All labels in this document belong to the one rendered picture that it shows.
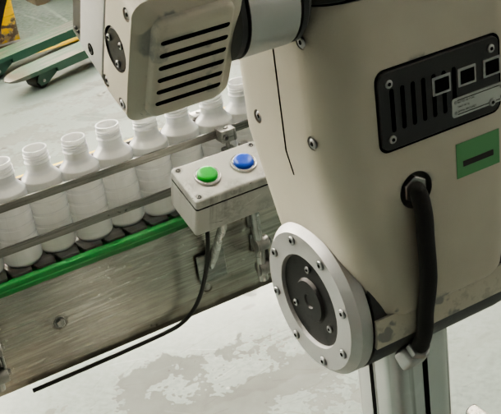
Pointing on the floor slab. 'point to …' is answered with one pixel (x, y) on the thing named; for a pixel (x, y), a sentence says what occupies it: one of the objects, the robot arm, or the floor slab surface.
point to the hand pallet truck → (34, 70)
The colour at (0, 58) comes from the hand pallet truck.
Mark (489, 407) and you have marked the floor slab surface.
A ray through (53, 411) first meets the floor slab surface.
